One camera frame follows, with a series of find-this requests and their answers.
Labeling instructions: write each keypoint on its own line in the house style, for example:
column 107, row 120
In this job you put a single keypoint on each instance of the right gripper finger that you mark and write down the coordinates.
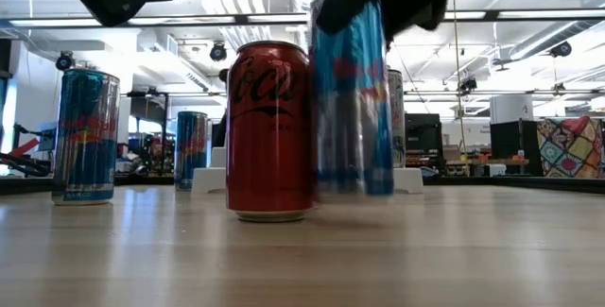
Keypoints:
column 347, row 7
column 420, row 5

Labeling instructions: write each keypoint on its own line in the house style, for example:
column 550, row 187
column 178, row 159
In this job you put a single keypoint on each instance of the blue silver Red Bull can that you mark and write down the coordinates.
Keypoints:
column 85, row 146
column 352, row 132
column 190, row 156

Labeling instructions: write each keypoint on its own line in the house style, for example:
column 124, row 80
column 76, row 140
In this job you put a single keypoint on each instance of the red Coca-Cola Zero can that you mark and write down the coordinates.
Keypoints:
column 269, row 156

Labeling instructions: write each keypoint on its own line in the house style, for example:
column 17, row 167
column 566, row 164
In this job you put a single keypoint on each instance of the red black background robot arm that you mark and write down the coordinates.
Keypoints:
column 26, row 146

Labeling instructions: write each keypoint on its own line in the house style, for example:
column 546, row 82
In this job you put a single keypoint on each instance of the white three-step display shelf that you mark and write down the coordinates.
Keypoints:
column 208, row 180

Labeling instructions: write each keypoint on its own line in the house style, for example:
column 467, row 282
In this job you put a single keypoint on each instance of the silver Celsius can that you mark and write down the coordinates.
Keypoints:
column 398, row 123

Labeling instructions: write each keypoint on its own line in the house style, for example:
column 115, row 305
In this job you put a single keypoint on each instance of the black computer monitor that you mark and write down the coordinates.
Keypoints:
column 423, row 134

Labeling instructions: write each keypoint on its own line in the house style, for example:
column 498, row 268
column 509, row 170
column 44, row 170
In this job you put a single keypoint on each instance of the white column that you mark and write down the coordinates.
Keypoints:
column 511, row 108

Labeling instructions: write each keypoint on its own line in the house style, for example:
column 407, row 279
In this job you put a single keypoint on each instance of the small background monitor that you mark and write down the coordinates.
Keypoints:
column 47, row 142

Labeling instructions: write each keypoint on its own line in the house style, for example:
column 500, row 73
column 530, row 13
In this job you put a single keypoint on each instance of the wooden background table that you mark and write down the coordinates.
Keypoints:
column 487, row 161

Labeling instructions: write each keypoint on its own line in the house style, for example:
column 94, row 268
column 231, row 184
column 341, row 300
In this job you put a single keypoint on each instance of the black cabinet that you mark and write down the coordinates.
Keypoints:
column 513, row 148

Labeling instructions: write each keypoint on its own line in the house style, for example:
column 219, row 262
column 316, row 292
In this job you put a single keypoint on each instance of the colourful patchwork quilt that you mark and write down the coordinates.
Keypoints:
column 572, row 148

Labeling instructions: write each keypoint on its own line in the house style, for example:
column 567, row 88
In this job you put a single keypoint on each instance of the black ceiling camera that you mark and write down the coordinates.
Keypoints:
column 468, row 84
column 63, row 60
column 218, row 52
column 561, row 49

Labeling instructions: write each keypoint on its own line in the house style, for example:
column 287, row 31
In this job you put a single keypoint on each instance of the black overhead frame bar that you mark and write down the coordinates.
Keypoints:
column 241, row 18

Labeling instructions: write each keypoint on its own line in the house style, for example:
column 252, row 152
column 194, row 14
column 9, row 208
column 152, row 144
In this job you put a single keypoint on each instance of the silver ceiling air duct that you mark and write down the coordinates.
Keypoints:
column 543, row 41

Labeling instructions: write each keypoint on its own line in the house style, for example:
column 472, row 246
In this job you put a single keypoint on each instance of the black aluminium table frame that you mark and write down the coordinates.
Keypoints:
column 28, row 185

